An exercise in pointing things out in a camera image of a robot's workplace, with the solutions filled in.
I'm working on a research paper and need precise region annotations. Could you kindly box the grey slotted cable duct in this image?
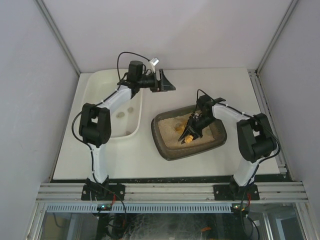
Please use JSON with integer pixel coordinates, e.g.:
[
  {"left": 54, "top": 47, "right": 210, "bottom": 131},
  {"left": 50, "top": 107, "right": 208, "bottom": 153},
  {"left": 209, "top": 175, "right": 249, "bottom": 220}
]
[{"left": 46, "top": 202, "right": 233, "bottom": 214}]

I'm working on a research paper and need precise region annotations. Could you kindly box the litter clump in tub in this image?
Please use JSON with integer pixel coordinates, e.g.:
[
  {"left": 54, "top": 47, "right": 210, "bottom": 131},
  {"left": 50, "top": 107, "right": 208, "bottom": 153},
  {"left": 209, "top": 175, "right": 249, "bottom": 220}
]
[
  {"left": 127, "top": 107, "right": 134, "bottom": 113},
  {"left": 116, "top": 112, "right": 125, "bottom": 118}
]

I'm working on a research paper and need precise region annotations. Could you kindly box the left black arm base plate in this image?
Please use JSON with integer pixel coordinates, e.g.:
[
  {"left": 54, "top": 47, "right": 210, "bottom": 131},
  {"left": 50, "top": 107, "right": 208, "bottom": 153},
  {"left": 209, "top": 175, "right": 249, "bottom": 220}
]
[{"left": 81, "top": 178, "right": 126, "bottom": 201}]

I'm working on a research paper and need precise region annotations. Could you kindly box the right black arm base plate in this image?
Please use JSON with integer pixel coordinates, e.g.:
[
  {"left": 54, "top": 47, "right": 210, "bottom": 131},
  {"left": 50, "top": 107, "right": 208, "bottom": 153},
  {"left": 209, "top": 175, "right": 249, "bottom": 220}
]
[{"left": 213, "top": 183, "right": 260, "bottom": 201}]

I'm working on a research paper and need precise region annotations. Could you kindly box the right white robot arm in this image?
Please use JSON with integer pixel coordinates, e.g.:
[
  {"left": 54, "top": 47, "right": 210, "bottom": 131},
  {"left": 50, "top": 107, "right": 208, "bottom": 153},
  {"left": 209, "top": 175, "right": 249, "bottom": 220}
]
[{"left": 178, "top": 89, "right": 281, "bottom": 195}]

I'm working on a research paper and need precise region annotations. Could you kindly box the right aluminium frame post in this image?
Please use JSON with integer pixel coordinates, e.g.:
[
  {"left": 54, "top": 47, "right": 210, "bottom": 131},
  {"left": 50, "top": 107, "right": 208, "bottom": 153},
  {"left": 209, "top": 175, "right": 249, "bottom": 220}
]
[{"left": 255, "top": 0, "right": 300, "bottom": 75}]

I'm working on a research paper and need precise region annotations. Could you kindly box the right aluminium side rail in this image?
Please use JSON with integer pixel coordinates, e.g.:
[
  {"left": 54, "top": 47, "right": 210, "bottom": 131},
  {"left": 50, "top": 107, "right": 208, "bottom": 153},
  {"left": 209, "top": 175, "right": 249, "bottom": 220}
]
[{"left": 247, "top": 69, "right": 294, "bottom": 179}]

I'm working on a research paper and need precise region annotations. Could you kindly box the left aluminium frame post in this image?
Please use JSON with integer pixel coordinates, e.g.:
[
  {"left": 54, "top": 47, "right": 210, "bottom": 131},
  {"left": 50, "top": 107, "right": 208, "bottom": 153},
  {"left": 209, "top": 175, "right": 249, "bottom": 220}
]
[{"left": 34, "top": 0, "right": 81, "bottom": 77}]

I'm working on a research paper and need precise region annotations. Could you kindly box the white plastic tub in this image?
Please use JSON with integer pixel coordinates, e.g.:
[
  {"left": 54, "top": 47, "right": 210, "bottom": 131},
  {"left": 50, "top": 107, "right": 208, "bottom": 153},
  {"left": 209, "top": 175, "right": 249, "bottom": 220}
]
[{"left": 82, "top": 69, "right": 143, "bottom": 140}]

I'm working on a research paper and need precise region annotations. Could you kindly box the litter clump in tub centre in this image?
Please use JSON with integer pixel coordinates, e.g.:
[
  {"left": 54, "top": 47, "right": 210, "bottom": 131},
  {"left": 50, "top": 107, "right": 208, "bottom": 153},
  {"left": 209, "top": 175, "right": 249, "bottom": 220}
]
[{"left": 116, "top": 112, "right": 125, "bottom": 118}]

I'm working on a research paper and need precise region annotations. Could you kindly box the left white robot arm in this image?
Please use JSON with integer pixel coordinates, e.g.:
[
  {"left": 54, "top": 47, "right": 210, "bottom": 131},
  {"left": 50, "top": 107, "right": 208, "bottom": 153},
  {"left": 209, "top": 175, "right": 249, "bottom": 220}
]
[{"left": 71, "top": 51, "right": 176, "bottom": 184}]

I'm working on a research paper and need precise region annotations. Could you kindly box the aluminium frame post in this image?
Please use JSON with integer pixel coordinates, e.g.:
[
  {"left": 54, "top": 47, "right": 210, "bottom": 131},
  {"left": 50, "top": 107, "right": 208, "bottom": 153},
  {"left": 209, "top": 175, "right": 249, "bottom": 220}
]
[
  {"left": 34, "top": 0, "right": 81, "bottom": 77},
  {"left": 255, "top": 0, "right": 300, "bottom": 75}
]

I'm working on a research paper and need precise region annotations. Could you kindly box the yellow litter scoop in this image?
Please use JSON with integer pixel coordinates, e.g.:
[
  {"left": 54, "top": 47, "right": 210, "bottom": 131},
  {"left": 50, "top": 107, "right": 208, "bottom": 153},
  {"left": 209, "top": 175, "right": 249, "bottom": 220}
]
[{"left": 174, "top": 121, "right": 187, "bottom": 135}]

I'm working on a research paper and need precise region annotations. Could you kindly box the brown litter box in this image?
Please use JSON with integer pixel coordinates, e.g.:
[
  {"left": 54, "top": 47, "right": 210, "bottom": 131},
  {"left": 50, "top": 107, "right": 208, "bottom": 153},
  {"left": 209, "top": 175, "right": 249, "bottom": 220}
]
[{"left": 151, "top": 105, "right": 227, "bottom": 161}]

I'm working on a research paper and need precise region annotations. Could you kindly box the aluminium front rail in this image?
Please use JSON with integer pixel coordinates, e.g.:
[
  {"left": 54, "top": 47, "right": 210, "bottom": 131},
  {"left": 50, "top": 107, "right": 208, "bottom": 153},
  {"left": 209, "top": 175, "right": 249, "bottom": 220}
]
[{"left": 36, "top": 182, "right": 309, "bottom": 203}]

